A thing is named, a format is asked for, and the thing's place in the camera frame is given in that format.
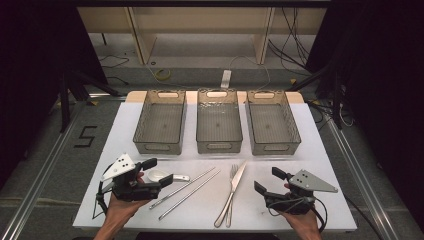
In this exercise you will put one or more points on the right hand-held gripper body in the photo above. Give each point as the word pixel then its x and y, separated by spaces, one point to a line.
pixel 293 201

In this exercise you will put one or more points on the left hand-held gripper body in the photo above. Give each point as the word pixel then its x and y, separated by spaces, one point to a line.
pixel 128 190

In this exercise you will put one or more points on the white ceramic spoon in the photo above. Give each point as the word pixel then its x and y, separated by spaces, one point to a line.
pixel 156 175

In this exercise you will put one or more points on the metal chopstick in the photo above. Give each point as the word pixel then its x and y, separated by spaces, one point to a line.
pixel 190 195
pixel 181 189

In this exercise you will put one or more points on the smoky clear plastic bin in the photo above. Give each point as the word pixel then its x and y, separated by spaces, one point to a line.
pixel 161 125
pixel 271 125
pixel 218 125

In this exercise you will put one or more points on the person's left hand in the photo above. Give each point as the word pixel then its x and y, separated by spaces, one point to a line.
pixel 123 208

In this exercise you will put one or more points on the person's right hand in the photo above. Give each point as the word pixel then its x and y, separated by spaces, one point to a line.
pixel 304 225

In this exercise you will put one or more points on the white table cover sheet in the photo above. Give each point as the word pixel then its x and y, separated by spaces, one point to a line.
pixel 333 213

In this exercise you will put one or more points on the yellow tape roll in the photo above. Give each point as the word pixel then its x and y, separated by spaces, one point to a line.
pixel 164 74

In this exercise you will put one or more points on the black metal stand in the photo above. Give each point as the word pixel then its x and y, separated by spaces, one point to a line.
pixel 65 100
pixel 337 100

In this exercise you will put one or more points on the white power strip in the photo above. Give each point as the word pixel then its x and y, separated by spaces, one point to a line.
pixel 226 79

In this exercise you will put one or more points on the black curtain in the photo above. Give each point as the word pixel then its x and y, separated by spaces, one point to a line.
pixel 30 66
pixel 383 83

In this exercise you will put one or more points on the aluminium floor rail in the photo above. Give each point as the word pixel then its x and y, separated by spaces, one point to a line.
pixel 40 180
pixel 363 180

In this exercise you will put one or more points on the beige wooden desk frame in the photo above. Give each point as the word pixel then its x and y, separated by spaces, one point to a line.
pixel 144 43

